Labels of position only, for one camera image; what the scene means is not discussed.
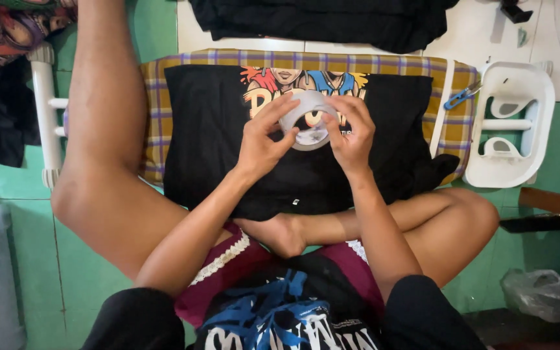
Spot white plastic iron rest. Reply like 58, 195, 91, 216
462, 60, 556, 189

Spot white strap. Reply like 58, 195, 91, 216
428, 58, 456, 159

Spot small crumpled plastic bag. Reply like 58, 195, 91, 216
500, 268, 560, 324

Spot maroon shorts with lace trim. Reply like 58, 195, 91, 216
174, 221, 387, 330

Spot pile of black garments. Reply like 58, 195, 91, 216
187, 0, 461, 55

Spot colourful patterned cloth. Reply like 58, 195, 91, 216
0, 0, 78, 78

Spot clear adhesive tape roll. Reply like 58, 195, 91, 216
278, 90, 340, 152

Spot black phone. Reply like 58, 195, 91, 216
498, 213, 560, 234

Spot plaid covered ironing board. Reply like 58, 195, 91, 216
138, 48, 480, 188

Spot blue thread snips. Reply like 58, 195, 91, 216
443, 80, 483, 111

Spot black printed t-shirt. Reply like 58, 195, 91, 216
163, 64, 461, 222

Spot person's left leg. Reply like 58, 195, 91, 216
50, 0, 235, 281

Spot person's left hand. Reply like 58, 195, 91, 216
235, 92, 301, 183

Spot person's black blue printed shirt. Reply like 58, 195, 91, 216
80, 253, 488, 350

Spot small black object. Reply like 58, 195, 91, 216
498, 0, 534, 24

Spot person's leg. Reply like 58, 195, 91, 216
233, 187, 501, 288
50, 0, 235, 281

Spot person's right leg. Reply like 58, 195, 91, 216
233, 187, 501, 288

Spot person's right hand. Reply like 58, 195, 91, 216
321, 94, 376, 177

